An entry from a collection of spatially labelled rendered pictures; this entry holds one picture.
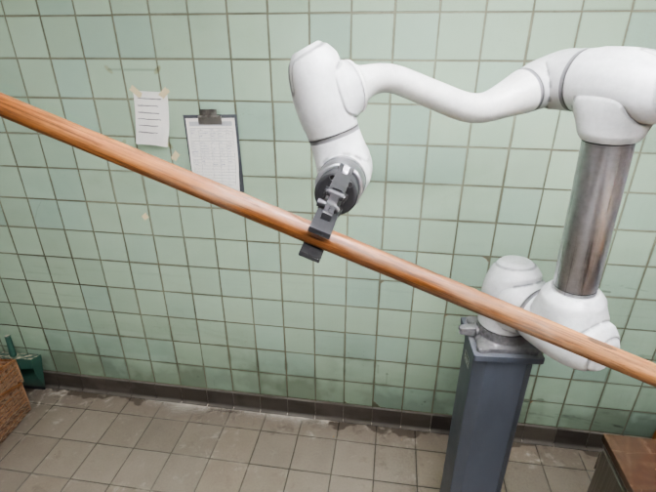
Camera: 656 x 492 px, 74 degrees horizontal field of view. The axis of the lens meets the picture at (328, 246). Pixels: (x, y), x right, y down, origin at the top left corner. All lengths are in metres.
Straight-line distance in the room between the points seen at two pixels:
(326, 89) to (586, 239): 0.68
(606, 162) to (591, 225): 0.15
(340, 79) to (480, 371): 1.00
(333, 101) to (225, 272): 1.45
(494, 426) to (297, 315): 1.02
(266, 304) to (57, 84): 1.30
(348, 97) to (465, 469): 1.35
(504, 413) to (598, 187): 0.81
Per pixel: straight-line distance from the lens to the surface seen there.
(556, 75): 1.12
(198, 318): 2.35
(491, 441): 1.69
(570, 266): 1.19
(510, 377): 1.51
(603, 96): 1.05
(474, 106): 1.02
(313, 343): 2.24
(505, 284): 1.34
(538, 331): 0.66
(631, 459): 1.92
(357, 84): 0.85
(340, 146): 0.83
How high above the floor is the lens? 1.85
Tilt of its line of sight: 25 degrees down
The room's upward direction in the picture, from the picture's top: straight up
